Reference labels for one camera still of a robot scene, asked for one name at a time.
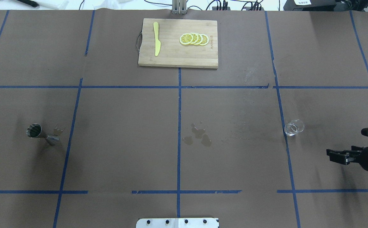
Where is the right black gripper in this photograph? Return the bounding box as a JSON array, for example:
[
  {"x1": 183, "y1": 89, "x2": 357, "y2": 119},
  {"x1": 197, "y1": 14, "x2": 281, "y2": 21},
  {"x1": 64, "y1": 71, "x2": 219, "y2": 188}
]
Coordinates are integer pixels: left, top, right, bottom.
[{"x1": 327, "y1": 146, "x2": 368, "y2": 171}]

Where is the clear glass measuring cup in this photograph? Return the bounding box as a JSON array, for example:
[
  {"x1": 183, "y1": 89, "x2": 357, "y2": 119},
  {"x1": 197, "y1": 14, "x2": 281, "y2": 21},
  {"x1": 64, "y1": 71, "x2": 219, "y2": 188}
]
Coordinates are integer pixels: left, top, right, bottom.
[{"x1": 284, "y1": 119, "x2": 304, "y2": 136}]

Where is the steel double jigger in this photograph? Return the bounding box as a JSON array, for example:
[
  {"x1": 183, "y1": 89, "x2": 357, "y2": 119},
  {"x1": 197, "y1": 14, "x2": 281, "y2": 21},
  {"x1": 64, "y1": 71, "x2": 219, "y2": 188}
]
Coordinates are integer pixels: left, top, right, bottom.
[{"x1": 26, "y1": 123, "x2": 60, "y2": 146}]

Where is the black computer box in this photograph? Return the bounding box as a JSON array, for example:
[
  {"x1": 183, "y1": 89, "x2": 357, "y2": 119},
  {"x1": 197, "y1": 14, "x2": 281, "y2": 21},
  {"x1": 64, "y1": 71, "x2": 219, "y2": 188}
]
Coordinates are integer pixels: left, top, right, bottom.
[{"x1": 283, "y1": 0, "x2": 337, "y2": 11}]

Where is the lemon slice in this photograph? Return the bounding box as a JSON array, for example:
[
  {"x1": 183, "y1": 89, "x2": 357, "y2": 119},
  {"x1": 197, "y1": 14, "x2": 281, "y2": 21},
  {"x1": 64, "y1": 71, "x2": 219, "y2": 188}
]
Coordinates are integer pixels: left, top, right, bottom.
[
  {"x1": 190, "y1": 32, "x2": 200, "y2": 45},
  {"x1": 194, "y1": 34, "x2": 203, "y2": 45},
  {"x1": 179, "y1": 33, "x2": 194, "y2": 45},
  {"x1": 198, "y1": 34, "x2": 209, "y2": 46}
]

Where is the bamboo cutting board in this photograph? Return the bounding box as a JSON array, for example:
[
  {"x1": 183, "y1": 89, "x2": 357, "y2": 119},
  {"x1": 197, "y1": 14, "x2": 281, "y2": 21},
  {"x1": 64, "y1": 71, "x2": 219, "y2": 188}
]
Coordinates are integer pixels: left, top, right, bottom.
[{"x1": 138, "y1": 18, "x2": 219, "y2": 69}]

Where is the yellow plastic knife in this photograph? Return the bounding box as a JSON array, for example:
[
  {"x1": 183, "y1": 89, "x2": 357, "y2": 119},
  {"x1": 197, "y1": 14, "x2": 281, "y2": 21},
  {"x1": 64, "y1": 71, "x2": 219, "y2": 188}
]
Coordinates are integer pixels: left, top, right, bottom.
[{"x1": 153, "y1": 22, "x2": 161, "y2": 57}]

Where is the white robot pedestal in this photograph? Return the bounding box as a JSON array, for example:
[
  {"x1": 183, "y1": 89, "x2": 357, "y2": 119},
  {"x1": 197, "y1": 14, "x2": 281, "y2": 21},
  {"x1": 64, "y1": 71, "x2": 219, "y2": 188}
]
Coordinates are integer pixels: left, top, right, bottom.
[{"x1": 136, "y1": 218, "x2": 220, "y2": 228}]

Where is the aluminium frame post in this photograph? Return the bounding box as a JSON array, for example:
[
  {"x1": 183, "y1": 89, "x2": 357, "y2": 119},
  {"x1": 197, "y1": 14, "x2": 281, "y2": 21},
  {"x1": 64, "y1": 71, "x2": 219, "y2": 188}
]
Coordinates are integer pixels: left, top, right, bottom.
[{"x1": 172, "y1": 0, "x2": 188, "y2": 15}]

